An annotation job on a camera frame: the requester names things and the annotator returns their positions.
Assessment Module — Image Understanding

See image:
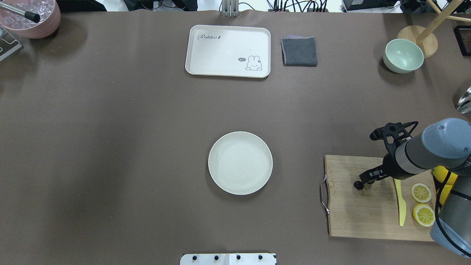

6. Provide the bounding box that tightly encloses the grey metal bracket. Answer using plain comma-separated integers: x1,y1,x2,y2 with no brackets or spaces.
0,26,22,61

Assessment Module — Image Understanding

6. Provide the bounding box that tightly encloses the lower yellow lemon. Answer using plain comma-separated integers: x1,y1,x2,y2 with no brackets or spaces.
437,184,453,206

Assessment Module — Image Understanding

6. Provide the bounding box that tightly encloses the cream rabbit tray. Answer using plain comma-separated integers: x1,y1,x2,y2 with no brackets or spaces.
185,25,271,78

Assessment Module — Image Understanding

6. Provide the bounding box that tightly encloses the yellow plastic knife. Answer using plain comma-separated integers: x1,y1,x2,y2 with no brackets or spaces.
393,179,407,227

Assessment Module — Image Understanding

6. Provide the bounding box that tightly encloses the thick lemon slice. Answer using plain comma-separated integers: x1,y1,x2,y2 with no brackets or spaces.
412,203,436,227

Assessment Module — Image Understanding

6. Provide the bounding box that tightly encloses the purple cloth under grey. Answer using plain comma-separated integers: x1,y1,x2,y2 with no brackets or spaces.
284,35,304,39

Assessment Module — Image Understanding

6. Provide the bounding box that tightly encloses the wooden cutting board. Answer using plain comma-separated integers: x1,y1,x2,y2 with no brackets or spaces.
323,155,436,242

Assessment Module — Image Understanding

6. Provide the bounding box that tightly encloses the upper yellow lemon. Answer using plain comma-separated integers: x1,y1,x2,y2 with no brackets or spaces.
431,166,458,185

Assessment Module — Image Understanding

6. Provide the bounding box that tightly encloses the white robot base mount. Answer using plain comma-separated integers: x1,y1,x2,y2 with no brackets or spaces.
180,253,277,265

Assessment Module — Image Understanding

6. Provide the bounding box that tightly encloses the pink bowl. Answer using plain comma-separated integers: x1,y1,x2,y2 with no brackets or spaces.
0,0,61,39

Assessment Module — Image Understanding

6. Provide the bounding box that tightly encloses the wooden stand with base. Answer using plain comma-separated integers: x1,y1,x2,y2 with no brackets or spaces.
397,0,471,59

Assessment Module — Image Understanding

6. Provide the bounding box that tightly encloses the thin lemon slice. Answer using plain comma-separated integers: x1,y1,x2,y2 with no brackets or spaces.
411,183,431,204

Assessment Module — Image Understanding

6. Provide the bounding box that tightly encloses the shiny metal object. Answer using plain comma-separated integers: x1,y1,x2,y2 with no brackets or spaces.
456,86,471,114

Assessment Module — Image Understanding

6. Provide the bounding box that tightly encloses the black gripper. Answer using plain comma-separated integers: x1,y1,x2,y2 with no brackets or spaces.
359,121,418,186

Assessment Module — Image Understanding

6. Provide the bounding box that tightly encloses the mint green bowl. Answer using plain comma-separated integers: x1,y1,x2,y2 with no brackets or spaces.
382,38,424,74

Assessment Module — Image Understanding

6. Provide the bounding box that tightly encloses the white round plate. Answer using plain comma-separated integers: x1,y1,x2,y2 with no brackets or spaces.
208,131,273,195

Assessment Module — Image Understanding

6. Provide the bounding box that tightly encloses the black handled utensil in bowl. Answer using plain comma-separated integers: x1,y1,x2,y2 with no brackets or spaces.
0,1,40,23

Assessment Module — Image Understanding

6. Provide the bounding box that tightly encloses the grey folded cloth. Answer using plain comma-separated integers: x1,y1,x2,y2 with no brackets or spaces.
281,36,318,67

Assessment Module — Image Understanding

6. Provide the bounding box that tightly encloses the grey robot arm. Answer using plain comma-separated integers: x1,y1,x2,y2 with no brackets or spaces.
354,118,471,258

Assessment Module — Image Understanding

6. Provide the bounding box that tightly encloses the yellow lemon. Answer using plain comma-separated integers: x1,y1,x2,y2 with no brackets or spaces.
431,166,458,185
437,184,453,206

